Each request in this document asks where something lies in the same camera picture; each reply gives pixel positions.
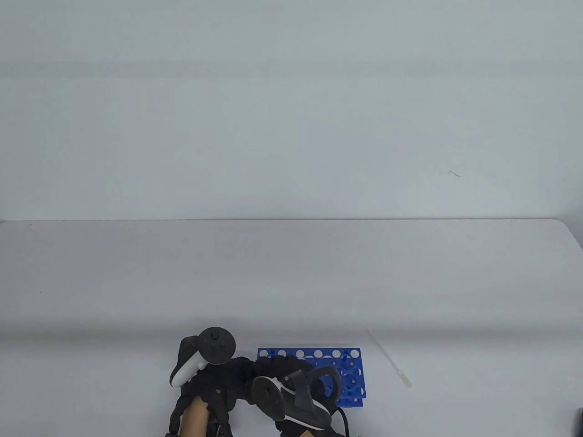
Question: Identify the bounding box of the person's left hand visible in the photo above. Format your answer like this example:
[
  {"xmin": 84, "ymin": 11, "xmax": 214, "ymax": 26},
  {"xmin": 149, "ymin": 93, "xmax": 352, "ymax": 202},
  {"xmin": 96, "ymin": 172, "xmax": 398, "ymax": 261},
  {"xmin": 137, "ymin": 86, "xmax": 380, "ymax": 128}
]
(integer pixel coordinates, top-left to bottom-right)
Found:
[{"xmin": 181, "ymin": 357, "xmax": 258, "ymax": 412}]

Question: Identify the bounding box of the person's right hand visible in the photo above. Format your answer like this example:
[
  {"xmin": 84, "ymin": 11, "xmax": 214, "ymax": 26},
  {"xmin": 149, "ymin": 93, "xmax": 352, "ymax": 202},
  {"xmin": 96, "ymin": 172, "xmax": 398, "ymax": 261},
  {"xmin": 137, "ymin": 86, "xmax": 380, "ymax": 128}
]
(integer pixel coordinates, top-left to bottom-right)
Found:
[{"xmin": 257, "ymin": 357, "xmax": 340, "ymax": 408}]

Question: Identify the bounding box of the blue test tube rack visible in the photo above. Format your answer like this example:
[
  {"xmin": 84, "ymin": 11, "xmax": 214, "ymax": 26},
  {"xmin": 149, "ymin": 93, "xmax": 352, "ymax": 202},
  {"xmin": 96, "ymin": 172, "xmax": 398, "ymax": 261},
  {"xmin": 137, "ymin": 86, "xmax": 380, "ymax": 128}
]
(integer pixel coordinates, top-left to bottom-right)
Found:
[{"xmin": 257, "ymin": 348, "xmax": 366, "ymax": 407}]

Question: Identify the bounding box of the clear plastic transfer pipette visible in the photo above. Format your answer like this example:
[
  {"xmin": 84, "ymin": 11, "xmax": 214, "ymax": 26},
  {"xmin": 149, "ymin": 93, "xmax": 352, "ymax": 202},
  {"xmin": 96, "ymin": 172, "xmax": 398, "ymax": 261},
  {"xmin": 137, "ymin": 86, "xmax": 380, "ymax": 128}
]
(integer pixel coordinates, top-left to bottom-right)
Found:
[{"xmin": 366, "ymin": 328, "xmax": 414, "ymax": 389}]

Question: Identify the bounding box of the person's left forearm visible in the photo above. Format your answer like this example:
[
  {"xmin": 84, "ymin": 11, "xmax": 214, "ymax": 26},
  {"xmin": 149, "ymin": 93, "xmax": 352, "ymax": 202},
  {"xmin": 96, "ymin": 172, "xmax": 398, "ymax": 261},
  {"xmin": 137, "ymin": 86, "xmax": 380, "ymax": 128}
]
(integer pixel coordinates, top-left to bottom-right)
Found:
[{"xmin": 180, "ymin": 397, "xmax": 213, "ymax": 437}]

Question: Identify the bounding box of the white and black left controller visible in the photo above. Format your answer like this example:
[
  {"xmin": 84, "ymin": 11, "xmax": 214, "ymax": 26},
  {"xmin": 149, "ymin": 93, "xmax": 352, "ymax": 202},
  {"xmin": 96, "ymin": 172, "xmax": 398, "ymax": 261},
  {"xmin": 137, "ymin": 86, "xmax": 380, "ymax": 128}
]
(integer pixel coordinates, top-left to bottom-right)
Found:
[{"xmin": 170, "ymin": 327, "xmax": 236, "ymax": 388}]

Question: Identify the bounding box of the black right controller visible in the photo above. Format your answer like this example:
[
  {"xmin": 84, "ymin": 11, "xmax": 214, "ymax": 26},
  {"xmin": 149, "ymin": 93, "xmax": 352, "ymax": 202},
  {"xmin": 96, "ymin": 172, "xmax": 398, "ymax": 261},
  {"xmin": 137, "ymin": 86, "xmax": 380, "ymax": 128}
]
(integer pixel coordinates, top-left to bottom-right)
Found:
[{"xmin": 251, "ymin": 366, "xmax": 343, "ymax": 431}]

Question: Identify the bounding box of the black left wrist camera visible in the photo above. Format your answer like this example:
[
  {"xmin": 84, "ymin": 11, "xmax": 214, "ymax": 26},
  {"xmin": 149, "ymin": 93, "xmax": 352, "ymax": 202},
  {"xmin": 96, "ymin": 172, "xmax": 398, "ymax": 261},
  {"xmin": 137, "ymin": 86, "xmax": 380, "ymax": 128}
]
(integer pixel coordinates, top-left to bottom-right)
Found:
[{"xmin": 207, "ymin": 415, "xmax": 233, "ymax": 437}]

